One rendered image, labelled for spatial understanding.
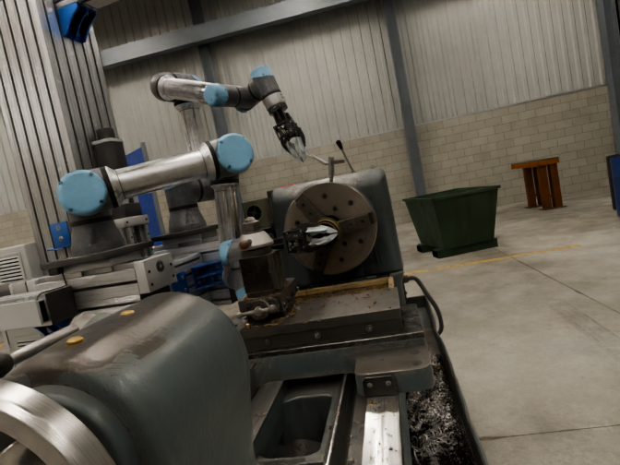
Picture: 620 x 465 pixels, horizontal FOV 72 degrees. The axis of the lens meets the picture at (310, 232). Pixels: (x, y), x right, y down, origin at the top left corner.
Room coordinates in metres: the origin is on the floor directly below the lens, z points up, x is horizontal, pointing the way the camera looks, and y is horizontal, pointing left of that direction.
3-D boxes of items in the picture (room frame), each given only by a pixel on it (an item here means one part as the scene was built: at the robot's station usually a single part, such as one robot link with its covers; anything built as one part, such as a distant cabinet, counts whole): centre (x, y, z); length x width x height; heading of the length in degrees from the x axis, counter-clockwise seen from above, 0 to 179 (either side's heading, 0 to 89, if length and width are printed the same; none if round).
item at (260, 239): (0.90, 0.12, 1.13); 0.08 x 0.08 x 0.03
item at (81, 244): (1.29, 0.63, 1.21); 0.15 x 0.15 x 0.10
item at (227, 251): (1.32, 0.23, 1.08); 0.11 x 0.08 x 0.09; 79
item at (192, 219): (1.77, 0.49, 1.21); 0.15 x 0.15 x 0.10
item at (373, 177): (1.89, -0.14, 1.06); 0.59 x 0.48 x 0.39; 169
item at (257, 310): (0.93, 0.11, 0.99); 0.20 x 0.10 x 0.05; 169
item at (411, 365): (0.84, 0.05, 0.90); 0.47 x 0.30 x 0.06; 79
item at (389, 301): (0.89, 0.06, 0.95); 0.43 x 0.17 x 0.05; 79
